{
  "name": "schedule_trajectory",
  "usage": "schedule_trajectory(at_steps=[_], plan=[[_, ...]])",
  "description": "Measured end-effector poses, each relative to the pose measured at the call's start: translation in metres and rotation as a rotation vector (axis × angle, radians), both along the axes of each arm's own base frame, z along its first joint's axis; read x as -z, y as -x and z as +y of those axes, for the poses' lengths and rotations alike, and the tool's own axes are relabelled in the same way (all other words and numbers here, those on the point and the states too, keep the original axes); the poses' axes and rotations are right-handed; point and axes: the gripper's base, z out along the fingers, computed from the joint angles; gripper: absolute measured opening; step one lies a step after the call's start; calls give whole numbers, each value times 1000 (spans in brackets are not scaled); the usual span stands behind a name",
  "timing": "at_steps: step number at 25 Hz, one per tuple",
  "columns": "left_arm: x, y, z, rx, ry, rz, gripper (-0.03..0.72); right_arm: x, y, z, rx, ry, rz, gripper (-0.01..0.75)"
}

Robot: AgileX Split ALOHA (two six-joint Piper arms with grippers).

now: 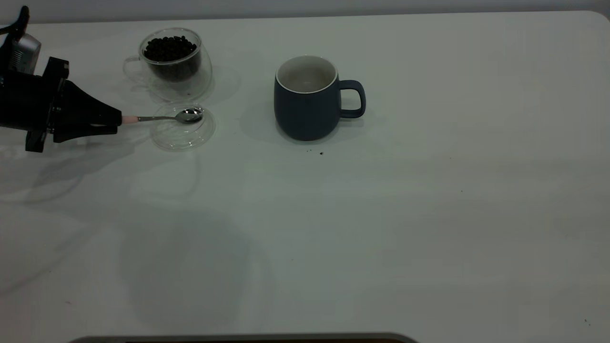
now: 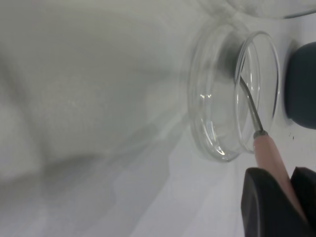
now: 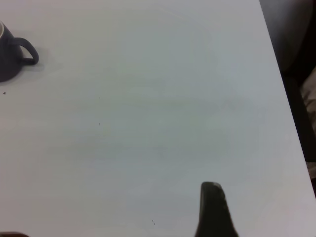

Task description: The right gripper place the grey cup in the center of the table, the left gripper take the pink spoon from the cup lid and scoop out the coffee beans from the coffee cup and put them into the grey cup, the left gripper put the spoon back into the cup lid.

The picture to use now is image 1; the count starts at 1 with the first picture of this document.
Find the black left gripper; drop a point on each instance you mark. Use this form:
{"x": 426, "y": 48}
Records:
{"x": 28, "y": 102}

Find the dark grey ceramic mug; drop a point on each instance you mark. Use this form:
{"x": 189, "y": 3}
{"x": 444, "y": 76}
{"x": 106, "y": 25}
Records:
{"x": 305, "y": 114}

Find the clear round glass lid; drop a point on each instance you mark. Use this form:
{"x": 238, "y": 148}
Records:
{"x": 183, "y": 136}

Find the dark roasted coffee beans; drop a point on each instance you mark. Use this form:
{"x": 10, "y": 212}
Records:
{"x": 171, "y": 52}

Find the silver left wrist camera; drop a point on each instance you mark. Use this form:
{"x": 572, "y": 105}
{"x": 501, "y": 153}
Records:
{"x": 26, "y": 55}

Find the clear double-wall glass cup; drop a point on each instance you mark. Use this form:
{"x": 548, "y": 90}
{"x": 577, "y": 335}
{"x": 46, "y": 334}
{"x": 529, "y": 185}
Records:
{"x": 183, "y": 88}

